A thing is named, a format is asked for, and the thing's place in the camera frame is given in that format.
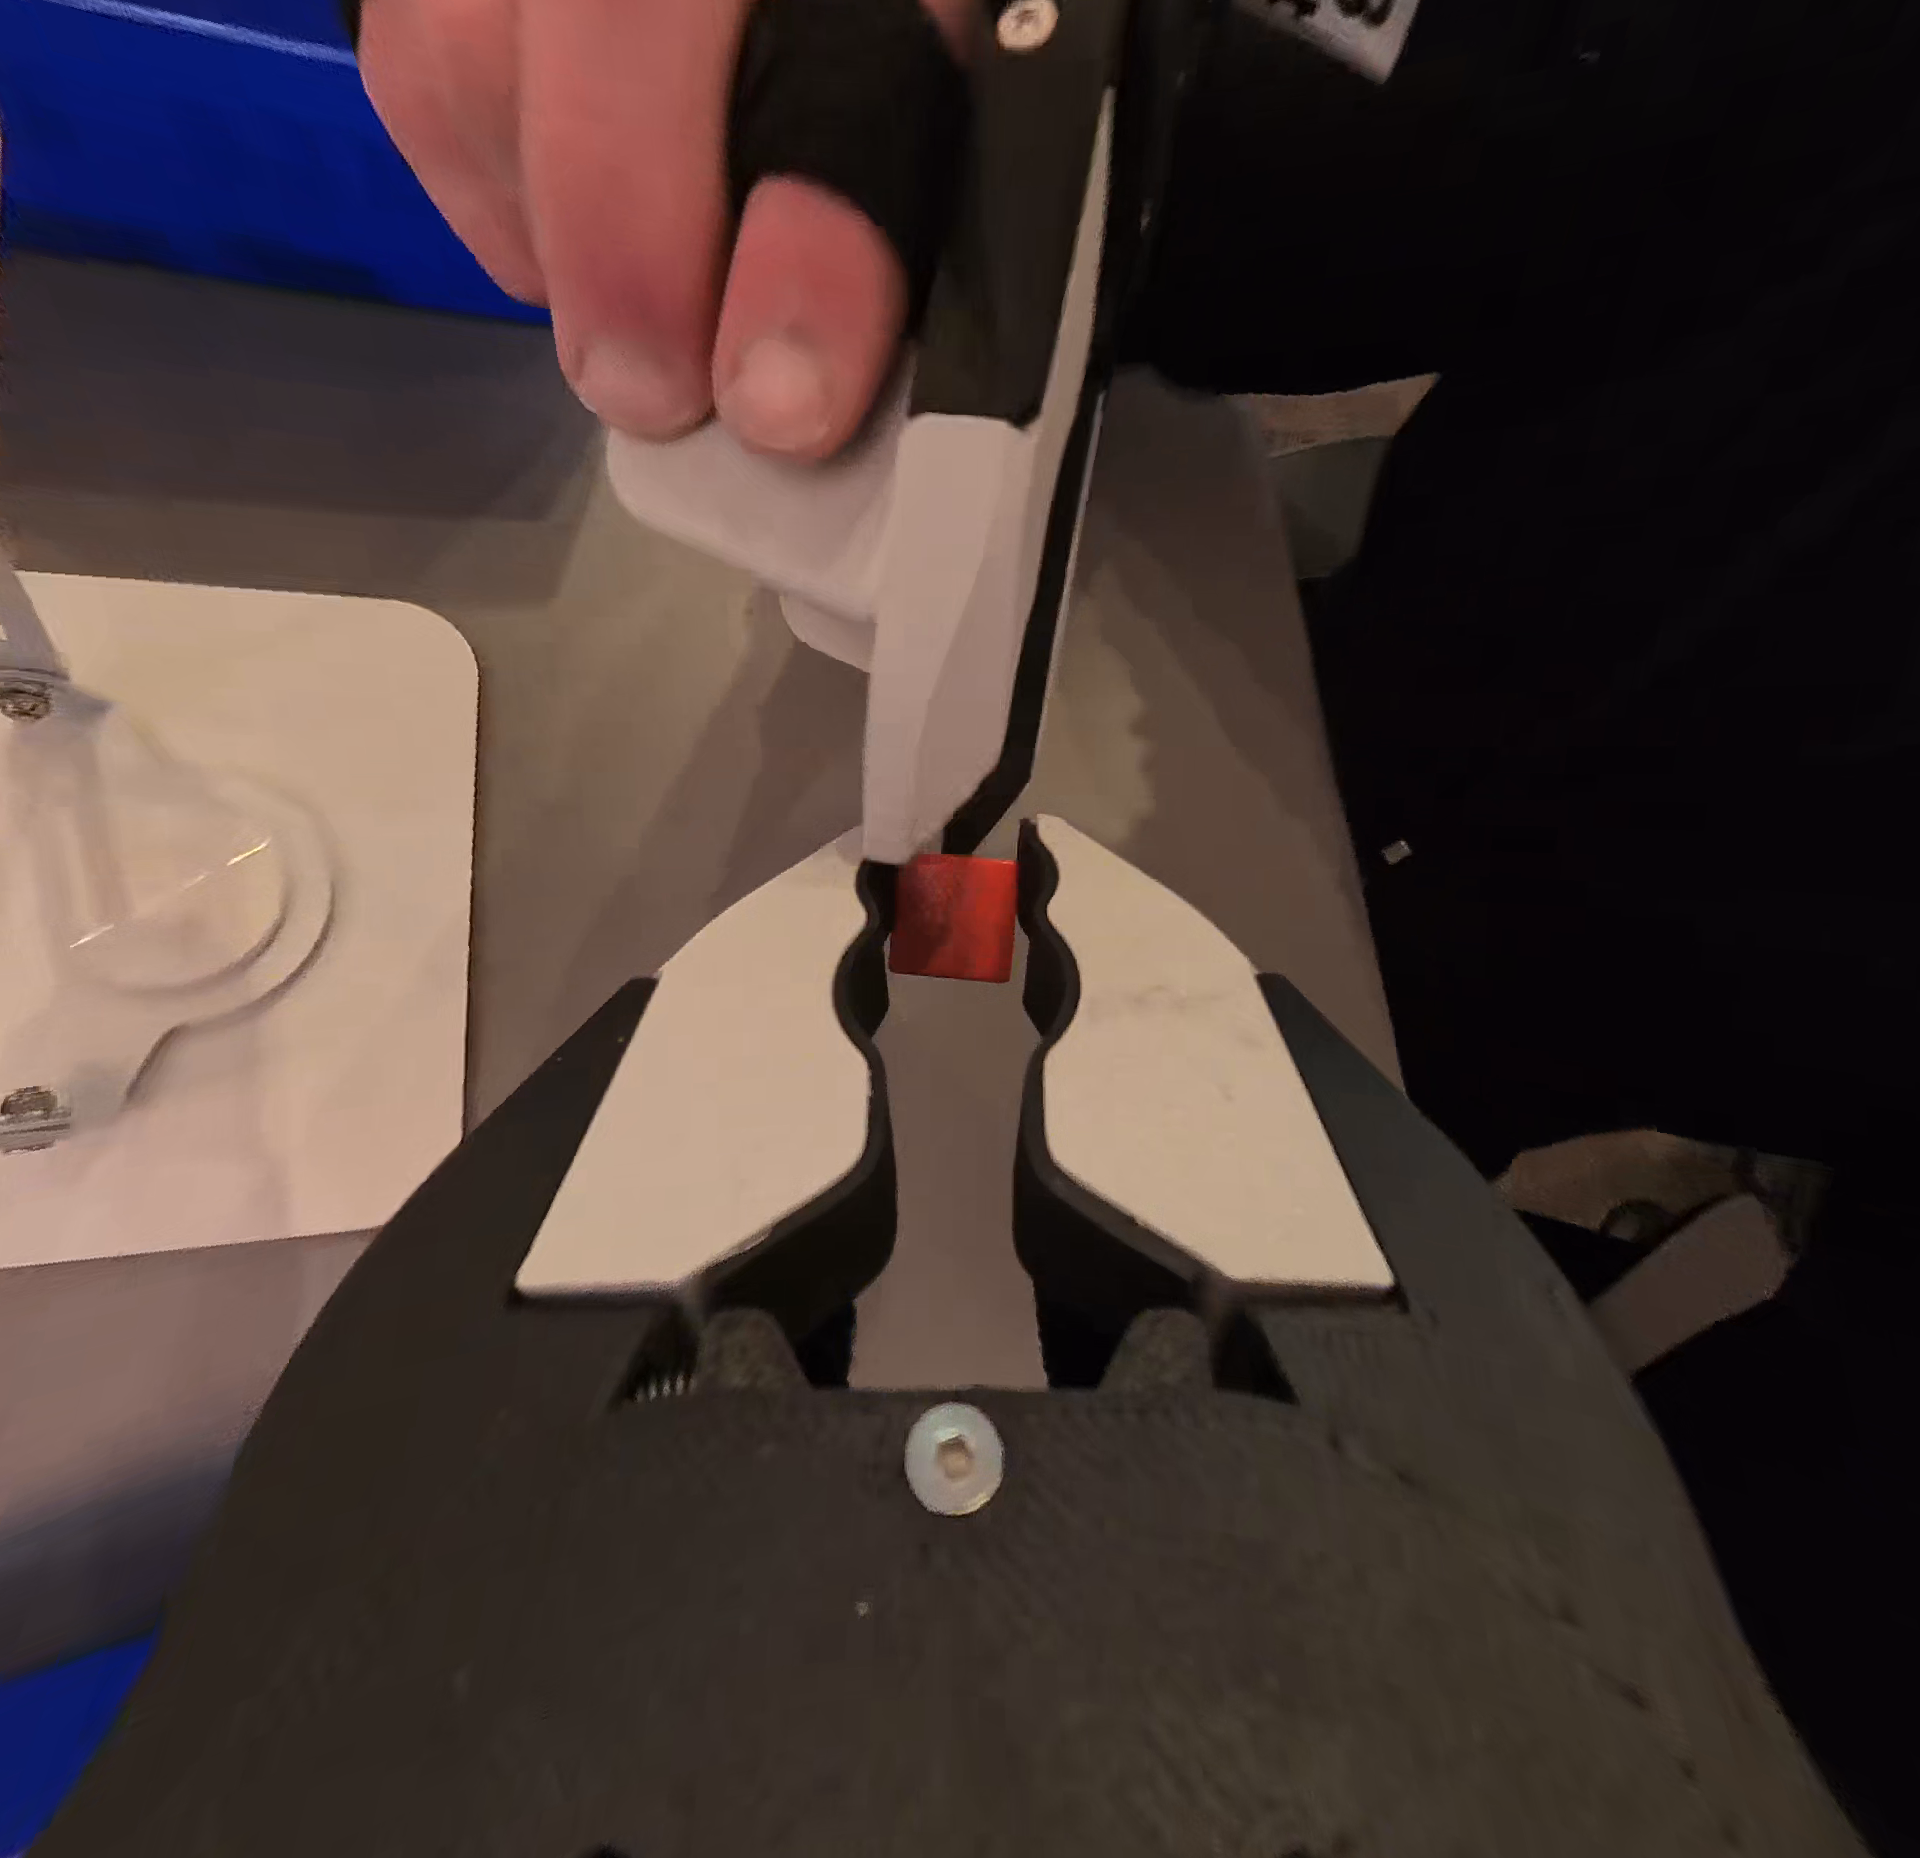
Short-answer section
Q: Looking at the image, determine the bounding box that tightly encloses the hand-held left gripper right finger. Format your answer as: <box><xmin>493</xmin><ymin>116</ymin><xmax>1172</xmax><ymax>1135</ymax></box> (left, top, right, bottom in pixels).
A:
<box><xmin>1016</xmin><ymin>815</ymin><xmax>1404</xmax><ymax>1387</ymax></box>

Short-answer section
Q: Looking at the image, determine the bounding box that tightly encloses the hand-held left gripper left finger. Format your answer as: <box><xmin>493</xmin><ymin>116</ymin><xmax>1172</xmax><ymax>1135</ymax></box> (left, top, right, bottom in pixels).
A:
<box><xmin>513</xmin><ymin>846</ymin><xmax>902</xmax><ymax>1387</ymax></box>

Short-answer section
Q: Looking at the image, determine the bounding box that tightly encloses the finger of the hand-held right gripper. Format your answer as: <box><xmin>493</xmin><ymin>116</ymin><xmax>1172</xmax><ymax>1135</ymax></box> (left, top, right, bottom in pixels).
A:
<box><xmin>859</xmin><ymin>88</ymin><xmax>1121</xmax><ymax>866</ymax></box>

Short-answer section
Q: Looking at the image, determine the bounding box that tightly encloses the red cube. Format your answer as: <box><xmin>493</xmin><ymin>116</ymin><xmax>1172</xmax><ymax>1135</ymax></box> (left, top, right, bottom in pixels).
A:
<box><xmin>888</xmin><ymin>854</ymin><xmax>1021</xmax><ymax>985</ymax></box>

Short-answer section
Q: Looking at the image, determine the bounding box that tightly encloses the person's right hand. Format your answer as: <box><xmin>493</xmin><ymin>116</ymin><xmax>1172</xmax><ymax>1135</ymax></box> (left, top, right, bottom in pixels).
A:
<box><xmin>357</xmin><ymin>0</ymin><xmax>919</xmax><ymax>464</ymax></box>

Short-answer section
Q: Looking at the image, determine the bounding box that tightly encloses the grey chair base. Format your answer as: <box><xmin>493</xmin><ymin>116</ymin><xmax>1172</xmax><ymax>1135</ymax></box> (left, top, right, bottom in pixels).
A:
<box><xmin>1501</xmin><ymin>1137</ymin><xmax>1837</xmax><ymax>1371</ymax></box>

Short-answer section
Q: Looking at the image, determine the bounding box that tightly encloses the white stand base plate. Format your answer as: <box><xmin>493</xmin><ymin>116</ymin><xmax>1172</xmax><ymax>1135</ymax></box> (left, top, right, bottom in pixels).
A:
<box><xmin>0</xmin><ymin>569</ymin><xmax>482</xmax><ymax>1273</ymax></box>

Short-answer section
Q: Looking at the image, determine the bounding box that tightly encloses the clear plastic stand bracket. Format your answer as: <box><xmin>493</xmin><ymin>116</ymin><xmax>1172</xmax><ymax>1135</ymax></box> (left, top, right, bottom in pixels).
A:
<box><xmin>0</xmin><ymin>658</ymin><xmax>339</xmax><ymax>1154</ymax></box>

